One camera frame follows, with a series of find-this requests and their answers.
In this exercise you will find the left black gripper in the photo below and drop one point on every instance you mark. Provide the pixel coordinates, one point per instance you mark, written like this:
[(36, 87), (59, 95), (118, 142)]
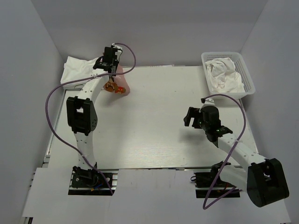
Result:
[(116, 62)]

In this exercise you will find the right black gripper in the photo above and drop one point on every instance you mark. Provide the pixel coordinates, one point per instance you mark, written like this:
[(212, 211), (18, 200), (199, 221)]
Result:
[(191, 113)]

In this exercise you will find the pink t-shirt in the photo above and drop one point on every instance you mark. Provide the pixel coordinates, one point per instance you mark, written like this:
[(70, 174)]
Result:
[(117, 83)]

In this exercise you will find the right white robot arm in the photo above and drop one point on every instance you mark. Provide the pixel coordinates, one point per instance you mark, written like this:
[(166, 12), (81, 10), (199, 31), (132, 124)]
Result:
[(261, 178)]

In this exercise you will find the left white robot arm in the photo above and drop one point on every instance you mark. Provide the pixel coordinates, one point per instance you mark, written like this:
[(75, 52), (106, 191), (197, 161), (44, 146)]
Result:
[(81, 114)]

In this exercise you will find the folded white t-shirt stack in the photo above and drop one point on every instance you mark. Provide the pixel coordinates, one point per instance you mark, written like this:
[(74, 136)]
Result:
[(75, 69)]

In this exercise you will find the crumpled white t-shirts in basket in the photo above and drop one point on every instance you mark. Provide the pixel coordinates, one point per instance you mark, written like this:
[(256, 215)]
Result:
[(223, 76)]

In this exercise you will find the white plastic basket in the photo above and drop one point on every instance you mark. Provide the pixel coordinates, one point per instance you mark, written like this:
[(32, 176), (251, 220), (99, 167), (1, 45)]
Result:
[(240, 67)]

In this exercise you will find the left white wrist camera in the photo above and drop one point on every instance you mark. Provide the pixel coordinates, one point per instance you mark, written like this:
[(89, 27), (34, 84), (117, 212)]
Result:
[(118, 50)]

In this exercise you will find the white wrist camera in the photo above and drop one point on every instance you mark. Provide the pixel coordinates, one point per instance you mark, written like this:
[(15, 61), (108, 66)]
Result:
[(207, 102), (118, 50)]

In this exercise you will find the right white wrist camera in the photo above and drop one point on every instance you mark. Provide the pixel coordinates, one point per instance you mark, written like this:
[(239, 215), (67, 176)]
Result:
[(207, 102)]

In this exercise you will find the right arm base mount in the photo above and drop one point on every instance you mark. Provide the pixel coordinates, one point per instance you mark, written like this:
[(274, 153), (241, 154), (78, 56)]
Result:
[(203, 180)]

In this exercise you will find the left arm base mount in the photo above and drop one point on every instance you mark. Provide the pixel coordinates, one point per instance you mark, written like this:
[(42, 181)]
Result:
[(91, 183)]

